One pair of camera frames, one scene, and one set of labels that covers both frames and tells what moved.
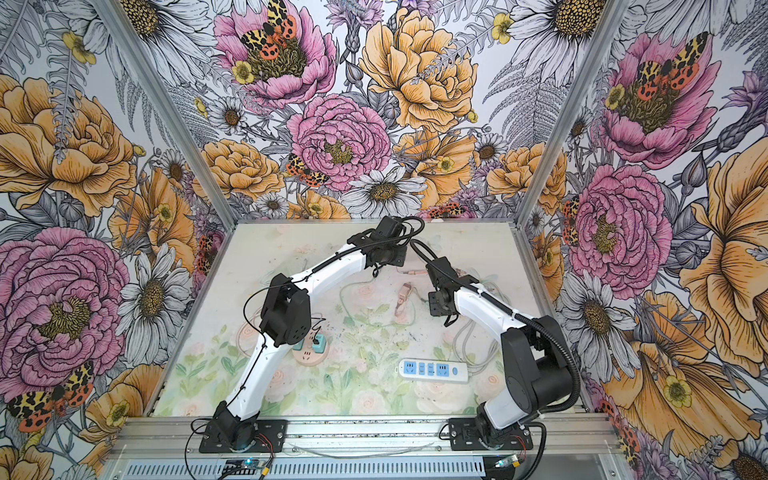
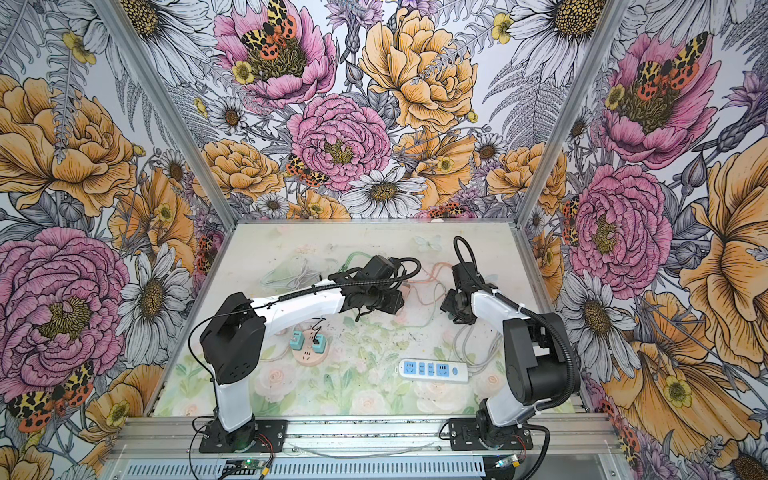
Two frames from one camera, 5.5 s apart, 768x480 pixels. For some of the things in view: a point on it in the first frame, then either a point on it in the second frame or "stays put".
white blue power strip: (432, 369) stays put
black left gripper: (399, 260) -> (392, 306)
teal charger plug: (319, 348) stays put
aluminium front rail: (560, 438) stays put
